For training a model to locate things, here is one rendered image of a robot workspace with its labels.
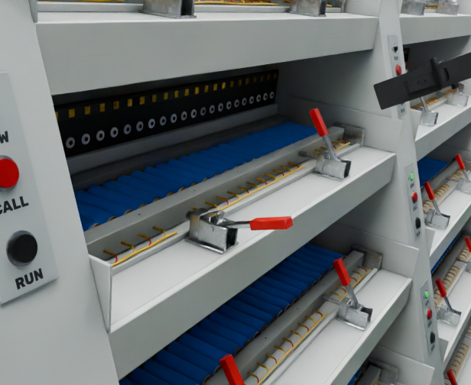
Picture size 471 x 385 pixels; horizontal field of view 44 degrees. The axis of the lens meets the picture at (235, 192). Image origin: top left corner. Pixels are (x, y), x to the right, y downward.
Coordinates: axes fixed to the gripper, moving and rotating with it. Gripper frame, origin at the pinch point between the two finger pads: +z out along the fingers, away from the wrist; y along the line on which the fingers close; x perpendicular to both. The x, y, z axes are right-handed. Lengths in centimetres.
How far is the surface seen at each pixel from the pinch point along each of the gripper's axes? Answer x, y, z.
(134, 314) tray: -8.6, -39.5, 10.9
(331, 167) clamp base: -6.3, -0.7, 12.2
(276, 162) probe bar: -3.3, -6.2, 16.1
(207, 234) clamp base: -6.3, -27.4, 12.4
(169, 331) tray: -11.6, -35.7, 12.4
